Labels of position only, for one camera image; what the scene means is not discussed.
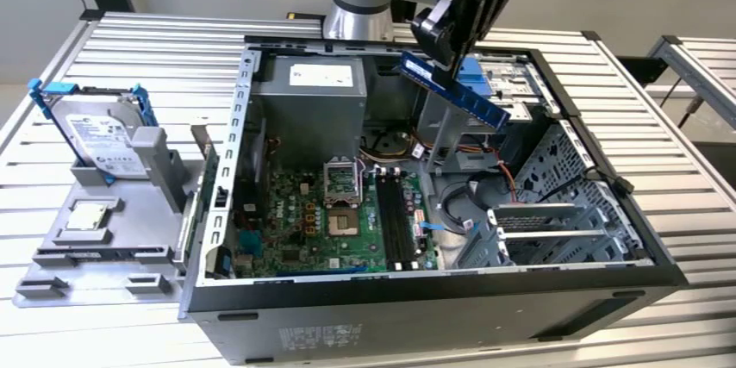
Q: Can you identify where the green graphics card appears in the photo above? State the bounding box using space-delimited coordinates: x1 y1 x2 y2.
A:
174 116 222 274

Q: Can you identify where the orange wire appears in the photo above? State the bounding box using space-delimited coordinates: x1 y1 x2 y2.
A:
497 159 522 206

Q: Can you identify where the silver hard disk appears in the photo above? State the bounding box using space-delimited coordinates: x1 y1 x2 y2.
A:
47 98 154 182

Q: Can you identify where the blue disk carrier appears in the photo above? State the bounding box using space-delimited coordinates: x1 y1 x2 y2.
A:
26 78 159 188

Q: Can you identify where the green motherboard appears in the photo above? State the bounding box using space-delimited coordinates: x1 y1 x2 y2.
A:
222 167 441 278

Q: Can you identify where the black looped cable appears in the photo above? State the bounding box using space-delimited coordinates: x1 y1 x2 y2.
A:
438 169 501 235

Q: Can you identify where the thin locking lever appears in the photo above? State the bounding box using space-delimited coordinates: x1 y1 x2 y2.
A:
354 157 370 209

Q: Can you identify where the metal socket cover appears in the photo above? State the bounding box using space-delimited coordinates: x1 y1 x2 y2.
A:
322 155 363 209

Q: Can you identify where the black PC case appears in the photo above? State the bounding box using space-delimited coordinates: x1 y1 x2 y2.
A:
175 34 690 365

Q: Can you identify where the CPU socket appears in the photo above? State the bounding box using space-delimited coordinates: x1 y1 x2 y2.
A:
325 208 363 238

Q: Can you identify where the black RAM slot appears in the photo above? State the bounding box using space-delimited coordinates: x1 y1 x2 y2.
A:
387 168 415 272
379 168 409 272
373 168 402 272

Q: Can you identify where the grey parts rack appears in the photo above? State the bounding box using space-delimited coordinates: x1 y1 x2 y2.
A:
9 126 199 313

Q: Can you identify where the grey metal drive bay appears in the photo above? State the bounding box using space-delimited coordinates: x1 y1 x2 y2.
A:
415 55 562 171

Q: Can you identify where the black flat bracket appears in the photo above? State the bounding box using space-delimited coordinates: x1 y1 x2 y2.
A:
614 55 669 84

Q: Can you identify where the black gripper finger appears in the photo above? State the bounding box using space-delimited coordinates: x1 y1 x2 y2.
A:
458 0 517 57
410 0 470 80

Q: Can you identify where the blue drive latch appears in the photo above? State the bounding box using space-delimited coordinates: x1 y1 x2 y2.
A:
455 56 490 100

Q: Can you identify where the blue expansion slot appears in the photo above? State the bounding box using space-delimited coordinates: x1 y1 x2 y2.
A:
274 265 369 278

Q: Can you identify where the slatted metal side table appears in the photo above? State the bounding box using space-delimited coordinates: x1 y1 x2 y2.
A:
646 34 736 128

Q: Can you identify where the silver CPU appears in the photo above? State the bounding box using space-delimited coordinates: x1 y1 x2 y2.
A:
65 205 110 231

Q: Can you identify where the yellow black wire bundle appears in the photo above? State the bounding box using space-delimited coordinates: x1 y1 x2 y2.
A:
355 126 430 165

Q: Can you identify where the perforated metal disk cage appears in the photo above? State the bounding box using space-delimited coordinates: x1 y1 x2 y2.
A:
453 120 655 268

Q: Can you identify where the grey power supply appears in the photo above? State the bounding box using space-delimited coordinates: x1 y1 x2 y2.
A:
251 55 369 162

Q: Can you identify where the round case speaker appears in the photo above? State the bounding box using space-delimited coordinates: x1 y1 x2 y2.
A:
370 129 414 158

